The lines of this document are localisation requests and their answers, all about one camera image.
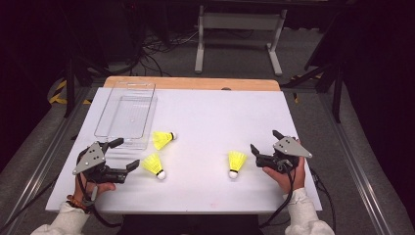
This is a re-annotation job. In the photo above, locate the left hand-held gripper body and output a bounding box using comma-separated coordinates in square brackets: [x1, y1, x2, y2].
[71, 141, 129, 185]

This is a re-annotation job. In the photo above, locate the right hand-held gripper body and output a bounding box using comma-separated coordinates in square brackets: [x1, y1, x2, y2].
[254, 135, 313, 174]

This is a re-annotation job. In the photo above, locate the yellow shuttlecock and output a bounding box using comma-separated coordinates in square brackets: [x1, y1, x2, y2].
[152, 130, 178, 151]
[140, 152, 167, 181]
[227, 150, 248, 179]

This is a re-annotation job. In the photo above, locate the person's left hand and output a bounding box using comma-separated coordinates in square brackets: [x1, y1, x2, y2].
[73, 172, 117, 207]

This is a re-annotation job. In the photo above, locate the person's right hand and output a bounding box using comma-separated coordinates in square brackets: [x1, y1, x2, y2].
[261, 139, 307, 195]

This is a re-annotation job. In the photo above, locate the clear plastic container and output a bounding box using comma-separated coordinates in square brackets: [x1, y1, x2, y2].
[93, 81, 159, 151]

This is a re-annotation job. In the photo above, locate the white board sheet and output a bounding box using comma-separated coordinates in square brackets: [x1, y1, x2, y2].
[44, 87, 324, 215]

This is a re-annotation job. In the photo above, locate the black metal stand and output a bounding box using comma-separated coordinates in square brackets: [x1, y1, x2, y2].
[281, 63, 344, 124]
[63, 55, 114, 119]

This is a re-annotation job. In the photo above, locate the yellow black hazard tape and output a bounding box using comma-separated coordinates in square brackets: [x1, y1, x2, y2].
[48, 79, 92, 106]

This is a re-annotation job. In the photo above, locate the wooden table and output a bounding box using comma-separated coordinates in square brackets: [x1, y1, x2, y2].
[103, 75, 282, 92]

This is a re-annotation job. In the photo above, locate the white metal stand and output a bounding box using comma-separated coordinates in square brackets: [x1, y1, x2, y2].
[194, 4, 288, 77]

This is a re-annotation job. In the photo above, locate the left hand-held gripper cable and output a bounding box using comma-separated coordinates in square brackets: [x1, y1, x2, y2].
[75, 172, 123, 228]

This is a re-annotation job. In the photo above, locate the hand-held gripper cable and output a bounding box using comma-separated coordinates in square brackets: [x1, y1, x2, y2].
[258, 169, 297, 229]
[75, 172, 123, 228]

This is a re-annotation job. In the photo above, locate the aluminium rail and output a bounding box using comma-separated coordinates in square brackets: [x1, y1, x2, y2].
[317, 92, 392, 235]
[0, 86, 96, 235]

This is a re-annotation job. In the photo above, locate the brown bead bracelet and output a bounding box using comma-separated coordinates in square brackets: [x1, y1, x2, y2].
[66, 194, 88, 211]

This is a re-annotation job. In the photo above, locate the black floor cable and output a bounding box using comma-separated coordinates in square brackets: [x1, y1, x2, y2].
[308, 166, 338, 233]
[0, 177, 61, 231]

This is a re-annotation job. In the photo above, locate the right hand-held gripper cable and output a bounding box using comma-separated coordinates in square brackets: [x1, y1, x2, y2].
[258, 169, 297, 229]

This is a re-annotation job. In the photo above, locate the bundle of black cables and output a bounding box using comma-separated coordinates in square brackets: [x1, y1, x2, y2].
[130, 28, 200, 78]

